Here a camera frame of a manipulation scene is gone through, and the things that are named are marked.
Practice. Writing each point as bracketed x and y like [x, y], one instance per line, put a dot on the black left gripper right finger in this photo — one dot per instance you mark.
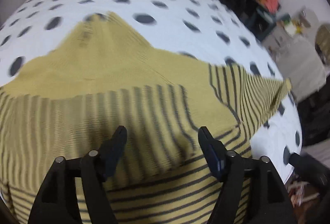
[268, 200]

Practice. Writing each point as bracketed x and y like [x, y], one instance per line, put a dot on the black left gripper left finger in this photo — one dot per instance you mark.
[57, 202]

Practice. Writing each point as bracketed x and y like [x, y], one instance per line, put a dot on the cluttered side table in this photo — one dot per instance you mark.
[292, 47]

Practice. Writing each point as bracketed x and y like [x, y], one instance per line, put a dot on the yellow grey striped knit sweater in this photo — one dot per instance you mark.
[105, 75]

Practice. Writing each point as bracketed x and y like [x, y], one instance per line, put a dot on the white polka dot bed cover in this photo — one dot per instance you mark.
[203, 29]

